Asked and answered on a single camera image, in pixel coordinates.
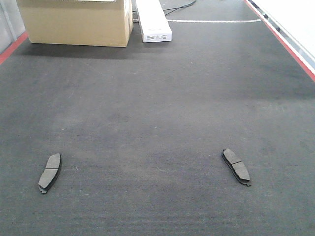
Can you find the grey brake pad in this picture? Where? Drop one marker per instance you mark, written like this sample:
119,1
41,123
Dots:
50,173
237,166

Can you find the black conveyor belt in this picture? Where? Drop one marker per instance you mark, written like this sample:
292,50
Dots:
141,131

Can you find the white carton box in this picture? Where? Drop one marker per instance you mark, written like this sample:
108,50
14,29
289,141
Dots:
153,23

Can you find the brown cardboard box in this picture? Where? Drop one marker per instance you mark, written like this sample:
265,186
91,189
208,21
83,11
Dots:
106,23

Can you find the white machine housing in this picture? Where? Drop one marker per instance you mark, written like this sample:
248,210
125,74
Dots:
297,20

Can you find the red conveyor side rail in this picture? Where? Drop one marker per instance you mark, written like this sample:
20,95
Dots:
293,52

